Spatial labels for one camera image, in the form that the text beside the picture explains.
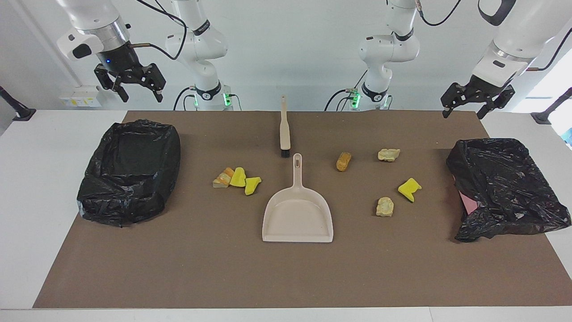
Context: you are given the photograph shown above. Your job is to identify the beige hand brush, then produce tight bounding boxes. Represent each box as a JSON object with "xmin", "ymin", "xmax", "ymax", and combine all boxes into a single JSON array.
[{"xmin": 280, "ymin": 95, "xmax": 291, "ymax": 158}]

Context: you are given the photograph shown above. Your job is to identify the white wall socket box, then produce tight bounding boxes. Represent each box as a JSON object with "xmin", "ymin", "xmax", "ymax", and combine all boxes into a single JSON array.
[{"xmin": 59, "ymin": 86, "xmax": 102, "ymax": 108}]

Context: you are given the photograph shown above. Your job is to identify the brown table mat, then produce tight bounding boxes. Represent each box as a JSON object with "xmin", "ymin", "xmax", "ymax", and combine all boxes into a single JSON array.
[{"xmin": 33, "ymin": 110, "xmax": 572, "ymax": 309}]

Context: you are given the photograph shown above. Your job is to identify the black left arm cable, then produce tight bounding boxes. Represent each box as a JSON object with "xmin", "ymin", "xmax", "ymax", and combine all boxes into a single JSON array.
[{"xmin": 416, "ymin": 0, "xmax": 572, "ymax": 72}]

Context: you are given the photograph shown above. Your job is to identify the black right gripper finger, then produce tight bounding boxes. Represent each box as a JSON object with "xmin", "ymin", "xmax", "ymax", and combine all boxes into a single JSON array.
[
  {"xmin": 142, "ymin": 63, "xmax": 167, "ymax": 102},
  {"xmin": 94, "ymin": 64, "xmax": 129, "ymax": 102}
]

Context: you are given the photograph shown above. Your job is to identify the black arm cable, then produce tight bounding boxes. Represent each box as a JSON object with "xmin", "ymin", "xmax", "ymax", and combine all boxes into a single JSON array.
[
  {"xmin": 132, "ymin": 0, "xmax": 188, "ymax": 61},
  {"xmin": 416, "ymin": 0, "xmax": 572, "ymax": 72}
]

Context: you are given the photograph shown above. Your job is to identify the black trash bag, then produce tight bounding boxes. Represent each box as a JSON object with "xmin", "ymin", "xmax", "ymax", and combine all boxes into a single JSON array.
[
  {"xmin": 446, "ymin": 138, "xmax": 572, "ymax": 243},
  {"xmin": 77, "ymin": 119, "xmax": 181, "ymax": 228}
]

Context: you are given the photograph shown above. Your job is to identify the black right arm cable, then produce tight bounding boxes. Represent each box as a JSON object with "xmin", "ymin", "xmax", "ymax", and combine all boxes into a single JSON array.
[{"xmin": 132, "ymin": 0, "xmax": 188, "ymax": 61}]

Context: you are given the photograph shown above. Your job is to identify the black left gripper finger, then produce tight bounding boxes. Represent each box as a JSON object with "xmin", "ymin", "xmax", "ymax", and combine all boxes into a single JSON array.
[
  {"xmin": 477, "ymin": 85, "xmax": 515, "ymax": 120},
  {"xmin": 441, "ymin": 83, "xmax": 467, "ymax": 119}
]

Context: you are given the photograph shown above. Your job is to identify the pink bin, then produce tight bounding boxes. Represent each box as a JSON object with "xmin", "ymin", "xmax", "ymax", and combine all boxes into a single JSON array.
[{"xmin": 454, "ymin": 174, "xmax": 479, "ymax": 215}]

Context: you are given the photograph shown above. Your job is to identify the beige plastic dustpan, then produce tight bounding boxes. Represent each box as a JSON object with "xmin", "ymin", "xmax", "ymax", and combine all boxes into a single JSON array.
[{"xmin": 262, "ymin": 153, "xmax": 334, "ymax": 243}]

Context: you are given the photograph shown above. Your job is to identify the yellow notched sponge piece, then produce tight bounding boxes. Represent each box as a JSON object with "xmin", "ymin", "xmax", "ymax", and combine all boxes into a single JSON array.
[{"xmin": 398, "ymin": 178, "xmax": 422, "ymax": 203}]

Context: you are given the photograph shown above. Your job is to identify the orange striped sponge piece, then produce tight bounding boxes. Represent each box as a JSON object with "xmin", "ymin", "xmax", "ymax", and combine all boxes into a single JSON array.
[{"xmin": 213, "ymin": 167, "xmax": 235, "ymax": 189}]

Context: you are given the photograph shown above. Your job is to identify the black base cable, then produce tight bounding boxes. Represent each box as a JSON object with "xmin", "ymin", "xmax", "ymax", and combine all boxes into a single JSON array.
[
  {"xmin": 173, "ymin": 86, "xmax": 197, "ymax": 111},
  {"xmin": 325, "ymin": 69, "xmax": 369, "ymax": 111}
]

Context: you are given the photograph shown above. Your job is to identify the black stand foot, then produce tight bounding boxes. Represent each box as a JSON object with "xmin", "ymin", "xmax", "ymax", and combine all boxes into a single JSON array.
[
  {"xmin": 0, "ymin": 86, "xmax": 36, "ymax": 121},
  {"xmin": 531, "ymin": 87, "xmax": 572, "ymax": 125}
]

